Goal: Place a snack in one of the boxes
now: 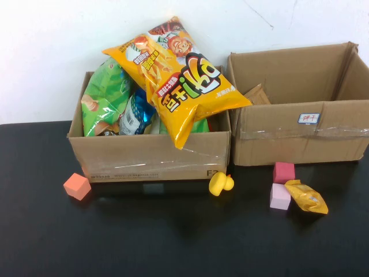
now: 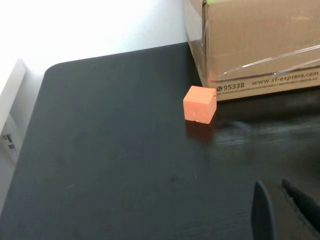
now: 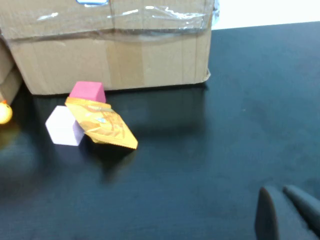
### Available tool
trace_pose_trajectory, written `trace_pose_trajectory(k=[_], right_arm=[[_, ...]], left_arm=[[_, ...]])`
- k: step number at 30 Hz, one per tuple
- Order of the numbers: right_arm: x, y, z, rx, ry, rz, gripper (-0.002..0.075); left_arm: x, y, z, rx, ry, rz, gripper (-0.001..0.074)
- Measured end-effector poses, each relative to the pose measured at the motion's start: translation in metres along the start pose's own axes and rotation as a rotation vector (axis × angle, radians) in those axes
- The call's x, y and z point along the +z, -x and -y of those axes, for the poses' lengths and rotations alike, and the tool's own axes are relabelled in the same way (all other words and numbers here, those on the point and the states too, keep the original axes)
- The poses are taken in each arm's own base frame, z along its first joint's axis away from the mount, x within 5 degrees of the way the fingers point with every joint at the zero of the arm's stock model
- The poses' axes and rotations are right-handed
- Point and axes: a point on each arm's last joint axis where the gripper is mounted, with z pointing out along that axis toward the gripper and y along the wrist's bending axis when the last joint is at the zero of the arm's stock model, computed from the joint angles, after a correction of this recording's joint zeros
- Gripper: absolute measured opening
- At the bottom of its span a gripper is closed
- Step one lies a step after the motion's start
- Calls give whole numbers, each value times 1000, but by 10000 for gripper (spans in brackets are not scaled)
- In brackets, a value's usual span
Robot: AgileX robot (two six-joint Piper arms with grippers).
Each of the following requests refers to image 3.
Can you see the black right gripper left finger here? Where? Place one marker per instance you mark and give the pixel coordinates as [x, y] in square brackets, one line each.
[267, 215]

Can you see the small gold snack packet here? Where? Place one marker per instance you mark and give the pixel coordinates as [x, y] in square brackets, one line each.
[105, 122]

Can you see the magenta foam cube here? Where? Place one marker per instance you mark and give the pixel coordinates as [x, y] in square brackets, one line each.
[87, 91]

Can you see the cardboard box with blue label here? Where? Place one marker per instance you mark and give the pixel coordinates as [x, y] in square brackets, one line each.
[105, 50]

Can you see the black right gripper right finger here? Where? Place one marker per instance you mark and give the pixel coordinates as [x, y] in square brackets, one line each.
[303, 207]

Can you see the yellow rubber duck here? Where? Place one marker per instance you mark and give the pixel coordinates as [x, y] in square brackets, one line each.
[4, 113]

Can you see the pale pink foam cube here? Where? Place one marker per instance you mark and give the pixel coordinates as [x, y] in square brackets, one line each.
[61, 126]

